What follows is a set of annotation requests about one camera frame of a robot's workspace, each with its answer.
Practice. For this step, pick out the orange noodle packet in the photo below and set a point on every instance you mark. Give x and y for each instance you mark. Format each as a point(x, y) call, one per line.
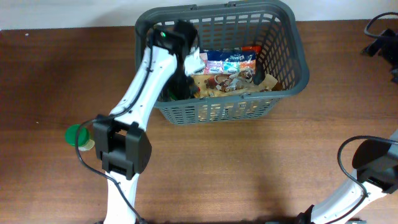
point(255, 49)

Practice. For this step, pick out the blue carton box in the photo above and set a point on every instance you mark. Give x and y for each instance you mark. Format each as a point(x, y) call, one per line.
point(227, 61)

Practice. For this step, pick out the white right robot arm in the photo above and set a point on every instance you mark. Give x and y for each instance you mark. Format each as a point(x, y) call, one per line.
point(373, 177)

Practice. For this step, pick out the green lid jar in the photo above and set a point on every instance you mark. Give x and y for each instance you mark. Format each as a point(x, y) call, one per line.
point(79, 137)

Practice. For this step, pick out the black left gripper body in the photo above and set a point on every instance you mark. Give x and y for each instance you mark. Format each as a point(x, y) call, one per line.
point(180, 79)

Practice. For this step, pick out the beige snack pouch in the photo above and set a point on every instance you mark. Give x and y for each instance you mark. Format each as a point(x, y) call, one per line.
point(241, 82)

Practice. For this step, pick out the beige red coffee pouch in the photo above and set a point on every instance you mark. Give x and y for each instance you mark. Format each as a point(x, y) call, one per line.
point(205, 92)

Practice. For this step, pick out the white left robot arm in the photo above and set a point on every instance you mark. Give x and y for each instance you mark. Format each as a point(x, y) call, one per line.
point(121, 142)

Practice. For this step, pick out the grey plastic basket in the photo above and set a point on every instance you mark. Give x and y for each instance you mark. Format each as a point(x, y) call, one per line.
point(268, 24)

